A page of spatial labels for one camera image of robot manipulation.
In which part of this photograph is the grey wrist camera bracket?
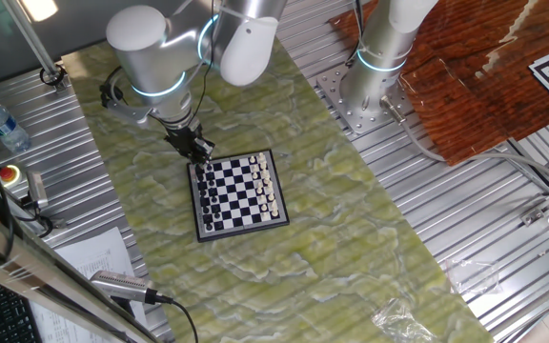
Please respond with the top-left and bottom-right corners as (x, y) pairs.
(105, 97), (164, 126)

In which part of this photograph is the yellow red emergency stop button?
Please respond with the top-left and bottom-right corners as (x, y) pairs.
(0, 164), (22, 190)

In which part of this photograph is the black depth camera cable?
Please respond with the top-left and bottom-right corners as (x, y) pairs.
(152, 293), (200, 343)

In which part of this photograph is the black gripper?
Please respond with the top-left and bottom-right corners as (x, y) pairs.
(163, 124), (216, 166)

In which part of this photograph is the silver depth camera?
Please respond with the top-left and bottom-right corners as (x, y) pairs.
(89, 270), (161, 306)

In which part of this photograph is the black white magnetic chessboard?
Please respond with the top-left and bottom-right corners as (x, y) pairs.
(187, 148), (291, 244)

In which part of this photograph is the aluminium pole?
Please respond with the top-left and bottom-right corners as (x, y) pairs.
(1, 0), (66, 80)

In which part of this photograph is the metal base mounting plate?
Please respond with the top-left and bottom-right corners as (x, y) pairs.
(315, 61), (417, 137)

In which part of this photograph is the black pole base ring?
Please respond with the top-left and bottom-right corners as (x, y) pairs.
(39, 64), (69, 90)

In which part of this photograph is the clear plastic water bottle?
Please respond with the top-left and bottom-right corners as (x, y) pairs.
(0, 98), (32, 154)

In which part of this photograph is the orange wood grain mat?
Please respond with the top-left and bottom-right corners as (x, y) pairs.
(327, 0), (549, 167)

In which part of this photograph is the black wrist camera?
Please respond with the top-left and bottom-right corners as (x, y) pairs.
(99, 78), (126, 110)

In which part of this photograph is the clear plastic bag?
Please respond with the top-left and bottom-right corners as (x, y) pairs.
(445, 256), (502, 296)
(371, 295), (440, 343)

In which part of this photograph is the aluminium frame beam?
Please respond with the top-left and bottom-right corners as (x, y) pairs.
(0, 197), (161, 343)

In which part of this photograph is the green marble pattern mat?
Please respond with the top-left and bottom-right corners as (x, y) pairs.
(60, 40), (495, 343)

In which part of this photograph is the grey base cable with connector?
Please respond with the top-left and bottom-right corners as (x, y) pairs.
(378, 93), (549, 190)

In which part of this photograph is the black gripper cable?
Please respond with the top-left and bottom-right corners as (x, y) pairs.
(191, 0), (218, 120)

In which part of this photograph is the printed white paper sheet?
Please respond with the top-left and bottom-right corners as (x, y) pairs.
(29, 227), (150, 343)

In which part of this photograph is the black arm base cable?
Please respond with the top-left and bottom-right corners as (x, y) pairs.
(348, 0), (367, 68)

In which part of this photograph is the small grey box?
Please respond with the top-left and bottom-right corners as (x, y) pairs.
(25, 170), (50, 210)

